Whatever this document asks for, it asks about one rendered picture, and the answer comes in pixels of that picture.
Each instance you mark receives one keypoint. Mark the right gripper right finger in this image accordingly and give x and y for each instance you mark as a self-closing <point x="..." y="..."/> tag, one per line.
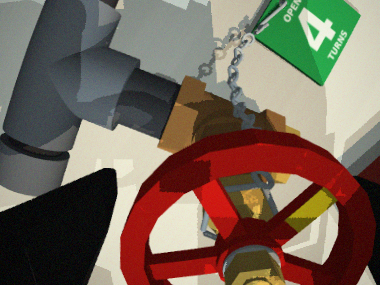
<point x="373" y="191"/>

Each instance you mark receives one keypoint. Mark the red block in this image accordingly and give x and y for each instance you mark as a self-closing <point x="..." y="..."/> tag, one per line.
<point x="372" y="172"/>

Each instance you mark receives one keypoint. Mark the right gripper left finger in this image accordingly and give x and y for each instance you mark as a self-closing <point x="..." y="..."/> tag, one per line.
<point x="56" y="238"/>

